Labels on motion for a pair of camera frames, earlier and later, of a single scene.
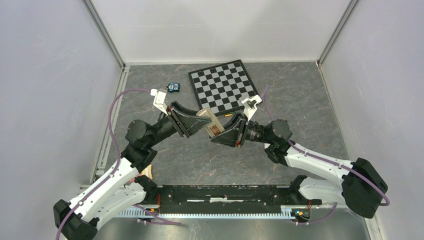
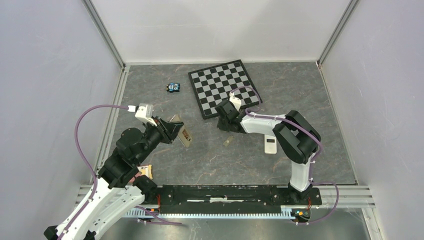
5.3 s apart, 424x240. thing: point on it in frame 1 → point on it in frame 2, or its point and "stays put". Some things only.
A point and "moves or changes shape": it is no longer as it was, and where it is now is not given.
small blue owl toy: x=173 y=87 stays put
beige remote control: x=214 y=127 moves or changes shape
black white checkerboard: x=218 y=87 stays put
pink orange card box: x=147 y=172 stays put
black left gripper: x=185 y=120 → x=167 y=129
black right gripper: x=235 y=131 → x=221 y=126
